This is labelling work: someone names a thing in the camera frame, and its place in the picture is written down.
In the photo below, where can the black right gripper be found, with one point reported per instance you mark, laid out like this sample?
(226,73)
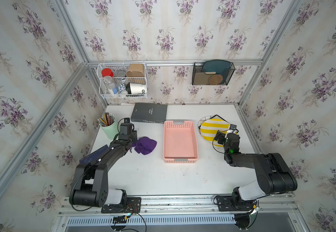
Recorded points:
(220,137)

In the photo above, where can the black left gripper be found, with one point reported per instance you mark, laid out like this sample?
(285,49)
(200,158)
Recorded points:
(135,134)

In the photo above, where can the yellow striped round plate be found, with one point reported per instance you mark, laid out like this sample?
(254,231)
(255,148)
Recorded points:
(210,136)

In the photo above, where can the purple cloth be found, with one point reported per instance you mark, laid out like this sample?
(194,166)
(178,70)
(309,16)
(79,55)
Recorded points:
(144,145)

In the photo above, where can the square floral plate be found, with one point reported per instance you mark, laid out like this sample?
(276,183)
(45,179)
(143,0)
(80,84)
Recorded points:
(216,123)

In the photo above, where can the round plaid plate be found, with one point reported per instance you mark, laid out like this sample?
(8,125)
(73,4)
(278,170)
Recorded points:
(202,120)

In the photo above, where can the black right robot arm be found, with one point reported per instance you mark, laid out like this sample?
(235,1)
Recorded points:
(273,176)

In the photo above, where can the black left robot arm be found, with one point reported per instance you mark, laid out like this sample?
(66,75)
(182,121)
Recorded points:
(90,185)

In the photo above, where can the teal plate in holder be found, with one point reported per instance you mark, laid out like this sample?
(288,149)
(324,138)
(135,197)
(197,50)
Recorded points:
(217,66)

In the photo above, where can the green pencil cup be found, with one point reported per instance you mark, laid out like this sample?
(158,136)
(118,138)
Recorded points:
(109,125)

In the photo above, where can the dark grey book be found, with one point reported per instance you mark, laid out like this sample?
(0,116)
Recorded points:
(149,113)

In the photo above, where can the pink plastic basket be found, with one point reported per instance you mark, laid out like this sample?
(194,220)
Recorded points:
(180,142)

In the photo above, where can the dark blue notebook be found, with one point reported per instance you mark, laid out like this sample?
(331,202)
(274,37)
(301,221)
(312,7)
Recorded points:
(94,156)

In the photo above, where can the white black tumbler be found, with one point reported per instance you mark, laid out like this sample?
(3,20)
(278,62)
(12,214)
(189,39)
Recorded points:
(136,89)

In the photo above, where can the clear plastic bottle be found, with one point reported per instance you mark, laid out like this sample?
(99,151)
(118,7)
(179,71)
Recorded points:
(110,85)

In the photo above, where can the round cork coaster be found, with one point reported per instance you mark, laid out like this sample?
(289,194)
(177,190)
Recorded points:
(215,79)

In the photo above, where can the red lidded jar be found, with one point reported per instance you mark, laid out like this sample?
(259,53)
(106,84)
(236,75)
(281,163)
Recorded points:
(107,72)

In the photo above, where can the small circuit board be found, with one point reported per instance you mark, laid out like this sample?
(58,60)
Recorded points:
(119,220)

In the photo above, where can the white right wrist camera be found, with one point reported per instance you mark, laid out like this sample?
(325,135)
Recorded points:
(233,129)

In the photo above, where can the white wire wall basket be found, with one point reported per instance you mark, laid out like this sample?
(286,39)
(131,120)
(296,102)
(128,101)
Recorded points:
(120,79)

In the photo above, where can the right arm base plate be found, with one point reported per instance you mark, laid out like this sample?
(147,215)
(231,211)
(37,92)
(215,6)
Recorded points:
(227,203)

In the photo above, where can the black mesh wall holder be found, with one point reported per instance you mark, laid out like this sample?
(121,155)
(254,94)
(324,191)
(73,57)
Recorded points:
(200,78)

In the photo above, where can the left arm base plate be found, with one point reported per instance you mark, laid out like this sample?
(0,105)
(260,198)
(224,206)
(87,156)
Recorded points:
(127,205)

